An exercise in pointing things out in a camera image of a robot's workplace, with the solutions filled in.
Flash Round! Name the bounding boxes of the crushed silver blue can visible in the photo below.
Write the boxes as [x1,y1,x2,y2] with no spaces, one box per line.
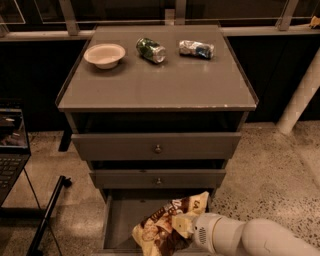
[179,40,214,60]

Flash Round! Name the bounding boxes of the grey top drawer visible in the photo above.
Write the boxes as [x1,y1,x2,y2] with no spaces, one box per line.
[72,132,241,161]

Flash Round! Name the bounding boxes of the brown chip bag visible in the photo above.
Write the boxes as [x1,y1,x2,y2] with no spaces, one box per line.
[132,192,209,256]

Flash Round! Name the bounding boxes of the metal window railing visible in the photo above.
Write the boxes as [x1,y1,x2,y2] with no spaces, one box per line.
[0,0,320,41]

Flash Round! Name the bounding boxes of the white paper bowl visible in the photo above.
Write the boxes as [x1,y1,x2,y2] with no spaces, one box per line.
[84,44,126,69]

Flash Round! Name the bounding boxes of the green soda can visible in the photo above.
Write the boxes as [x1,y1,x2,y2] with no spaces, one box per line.
[136,38,166,64]

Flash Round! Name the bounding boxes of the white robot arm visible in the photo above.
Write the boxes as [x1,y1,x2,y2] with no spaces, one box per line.
[172,213,320,256]

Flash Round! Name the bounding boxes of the white diagonal pole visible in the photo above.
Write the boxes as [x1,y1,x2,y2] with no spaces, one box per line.
[276,49,320,134]

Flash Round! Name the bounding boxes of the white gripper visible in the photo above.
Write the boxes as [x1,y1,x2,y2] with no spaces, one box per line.
[172,213,222,253]

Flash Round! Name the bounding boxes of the grey open bottom drawer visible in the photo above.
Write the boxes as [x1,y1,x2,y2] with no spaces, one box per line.
[92,189,204,256]

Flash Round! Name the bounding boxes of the grey middle drawer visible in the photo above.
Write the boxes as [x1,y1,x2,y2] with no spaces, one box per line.
[90,169,226,189]

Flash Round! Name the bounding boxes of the black laptop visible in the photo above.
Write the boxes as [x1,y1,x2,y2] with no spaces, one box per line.
[0,98,31,206]

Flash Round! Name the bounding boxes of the black stand leg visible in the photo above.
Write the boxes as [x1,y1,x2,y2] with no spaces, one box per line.
[26,176,72,256]

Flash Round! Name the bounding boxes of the grey drawer cabinet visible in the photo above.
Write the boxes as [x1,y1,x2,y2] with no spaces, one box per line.
[54,23,260,256]

